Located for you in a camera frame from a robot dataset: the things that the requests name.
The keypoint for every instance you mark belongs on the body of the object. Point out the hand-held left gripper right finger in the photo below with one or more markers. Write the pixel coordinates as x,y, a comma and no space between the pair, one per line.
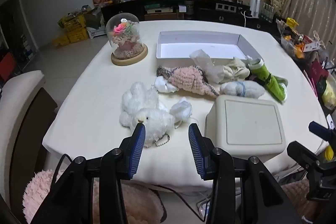
195,151

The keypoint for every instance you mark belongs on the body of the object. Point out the white electric kettle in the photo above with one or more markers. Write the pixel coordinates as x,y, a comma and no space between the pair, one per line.
254,6

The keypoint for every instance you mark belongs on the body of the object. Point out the stack of books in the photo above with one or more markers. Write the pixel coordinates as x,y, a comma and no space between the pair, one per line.
158,8

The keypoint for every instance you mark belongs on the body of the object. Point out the small white box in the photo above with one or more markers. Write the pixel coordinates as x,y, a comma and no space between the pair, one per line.
182,8

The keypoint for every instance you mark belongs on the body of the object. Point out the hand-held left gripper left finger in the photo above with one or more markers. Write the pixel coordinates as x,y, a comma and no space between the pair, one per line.
137,151

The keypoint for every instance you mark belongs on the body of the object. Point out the cream tablecloth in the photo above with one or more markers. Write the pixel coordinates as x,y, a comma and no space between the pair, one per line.
105,108

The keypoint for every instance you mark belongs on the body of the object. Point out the set of glass cups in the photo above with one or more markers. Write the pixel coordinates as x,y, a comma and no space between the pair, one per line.
267,12

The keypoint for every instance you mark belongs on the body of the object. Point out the green plush toy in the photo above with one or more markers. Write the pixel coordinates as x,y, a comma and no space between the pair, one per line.
265,74

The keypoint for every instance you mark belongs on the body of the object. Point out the white cardboard box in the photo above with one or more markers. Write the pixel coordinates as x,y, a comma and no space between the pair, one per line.
199,43

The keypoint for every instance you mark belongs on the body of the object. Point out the white cloth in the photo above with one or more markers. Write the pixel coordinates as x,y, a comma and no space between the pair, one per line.
181,108

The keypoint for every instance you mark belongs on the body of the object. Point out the cream plush toy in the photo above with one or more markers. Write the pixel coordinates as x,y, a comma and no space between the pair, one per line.
233,69

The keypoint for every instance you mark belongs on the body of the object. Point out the white and brown chair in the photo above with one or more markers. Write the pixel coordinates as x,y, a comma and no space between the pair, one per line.
15,108

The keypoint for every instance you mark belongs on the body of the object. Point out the white square-hole panel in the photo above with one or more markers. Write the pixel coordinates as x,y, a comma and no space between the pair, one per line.
226,6

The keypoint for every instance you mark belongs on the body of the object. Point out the small white sock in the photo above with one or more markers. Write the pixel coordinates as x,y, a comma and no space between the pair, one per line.
164,86

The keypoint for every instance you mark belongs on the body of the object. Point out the stack of yellow crates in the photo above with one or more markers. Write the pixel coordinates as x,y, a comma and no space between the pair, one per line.
74,29

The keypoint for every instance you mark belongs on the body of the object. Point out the glass dome with flowers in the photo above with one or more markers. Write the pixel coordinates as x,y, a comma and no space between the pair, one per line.
126,40

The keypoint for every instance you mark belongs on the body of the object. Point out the cream wooden ornament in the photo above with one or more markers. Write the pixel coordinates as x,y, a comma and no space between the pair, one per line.
276,1

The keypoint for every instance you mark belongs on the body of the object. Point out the white plastic basket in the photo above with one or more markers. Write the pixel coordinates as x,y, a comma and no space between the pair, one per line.
97,33

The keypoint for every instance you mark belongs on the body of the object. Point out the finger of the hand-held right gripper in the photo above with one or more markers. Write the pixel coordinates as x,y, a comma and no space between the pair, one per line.
304,155
321,131

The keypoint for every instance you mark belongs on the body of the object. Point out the yellow bag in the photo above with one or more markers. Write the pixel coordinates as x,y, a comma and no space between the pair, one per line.
329,94

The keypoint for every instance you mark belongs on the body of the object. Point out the pink fluffy cushion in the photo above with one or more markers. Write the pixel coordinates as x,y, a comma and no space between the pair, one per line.
39,187

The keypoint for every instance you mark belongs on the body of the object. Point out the black cloth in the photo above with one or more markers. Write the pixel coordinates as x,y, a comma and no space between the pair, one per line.
256,80

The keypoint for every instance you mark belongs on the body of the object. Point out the pink knitted doll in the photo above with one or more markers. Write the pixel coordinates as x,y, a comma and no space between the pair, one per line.
189,77

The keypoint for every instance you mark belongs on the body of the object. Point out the pile of snack bags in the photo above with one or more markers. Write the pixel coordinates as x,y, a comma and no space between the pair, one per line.
299,40

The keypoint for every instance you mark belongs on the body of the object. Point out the red bag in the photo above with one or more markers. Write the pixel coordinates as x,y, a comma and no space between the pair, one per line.
316,73

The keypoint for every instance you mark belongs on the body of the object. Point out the white teddy bear plush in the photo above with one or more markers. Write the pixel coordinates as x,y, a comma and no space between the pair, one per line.
155,119

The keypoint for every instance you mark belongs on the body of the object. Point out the clear plastic bag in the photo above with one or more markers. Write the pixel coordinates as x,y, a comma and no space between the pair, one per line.
207,66

